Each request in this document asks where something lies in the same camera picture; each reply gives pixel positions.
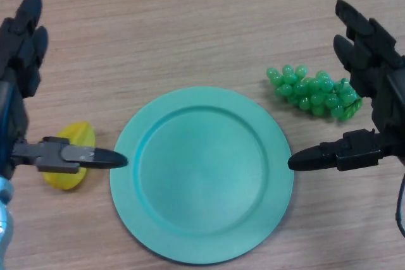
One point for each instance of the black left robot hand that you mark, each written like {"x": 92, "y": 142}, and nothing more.
{"x": 12, "y": 115}

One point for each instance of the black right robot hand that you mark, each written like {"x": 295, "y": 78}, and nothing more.
{"x": 379, "y": 71}

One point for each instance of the yellow starfruit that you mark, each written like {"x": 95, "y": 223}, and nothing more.
{"x": 79, "y": 131}

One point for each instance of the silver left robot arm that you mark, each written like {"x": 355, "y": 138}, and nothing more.
{"x": 4, "y": 219}

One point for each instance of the green round plate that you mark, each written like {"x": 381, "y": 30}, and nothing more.
{"x": 202, "y": 175}

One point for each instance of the green grape bunch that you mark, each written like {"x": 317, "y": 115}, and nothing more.
{"x": 310, "y": 93}

